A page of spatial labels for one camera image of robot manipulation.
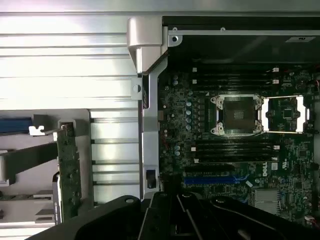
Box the silver chipset heatsink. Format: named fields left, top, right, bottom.
left=254, top=188, right=283, bottom=216

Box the black case latch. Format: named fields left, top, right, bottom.
left=145, top=169, right=156, bottom=190

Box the RAM slot with white latches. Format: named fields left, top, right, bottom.
left=192, top=65, right=280, bottom=73
left=192, top=77, right=280, bottom=85
left=194, top=156, right=278, bottom=164
left=191, top=144, right=280, bottom=152

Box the silver socket cover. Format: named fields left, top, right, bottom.
left=261, top=96, right=311, bottom=135

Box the RAM slot with black latches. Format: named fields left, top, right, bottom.
left=197, top=84, right=275, bottom=91
left=197, top=72, right=275, bottom=79
left=194, top=138, right=276, bottom=146
left=194, top=151, right=276, bottom=158

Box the green motherboard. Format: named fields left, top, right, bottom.
left=157, top=56, right=320, bottom=227

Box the grey parts rack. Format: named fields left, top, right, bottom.
left=0, top=108, right=95, bottom=226

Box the black expansion slot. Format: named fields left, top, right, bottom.
left=183, top=163, right=232, bottom=173

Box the open PC case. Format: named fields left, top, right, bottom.
left=126, top=14, right=320, bottom=227

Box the hard disk with blue caddy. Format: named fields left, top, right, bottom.
left=0, top=117, right=33, bottom=135

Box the CPU socket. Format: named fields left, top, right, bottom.
left=204, top=93, right=265, bottom=137

